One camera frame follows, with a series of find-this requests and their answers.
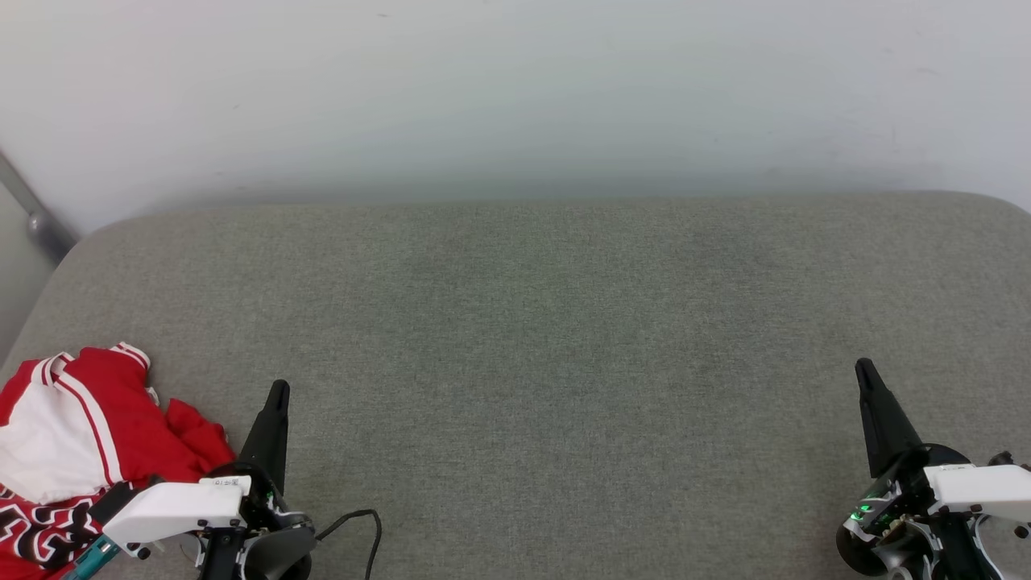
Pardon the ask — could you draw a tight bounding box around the red white jersey shirt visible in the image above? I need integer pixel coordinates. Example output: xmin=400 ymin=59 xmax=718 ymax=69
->
xmin=0 ymin=342 xmax=237 ymax=580

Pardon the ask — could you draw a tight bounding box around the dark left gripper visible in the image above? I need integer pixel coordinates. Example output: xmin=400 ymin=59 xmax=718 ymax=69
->
xmin=197 ymin=380 xmax=317 ymax=580

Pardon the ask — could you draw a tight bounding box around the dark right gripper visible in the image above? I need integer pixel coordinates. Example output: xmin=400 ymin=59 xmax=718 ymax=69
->
xmin=836 ymin=358 xmax=1001 ymax=580

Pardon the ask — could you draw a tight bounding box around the grey fabric sofa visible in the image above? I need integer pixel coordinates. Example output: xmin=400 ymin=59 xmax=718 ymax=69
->
xmin=0 ymin=191 xmax=1031 ymax=580

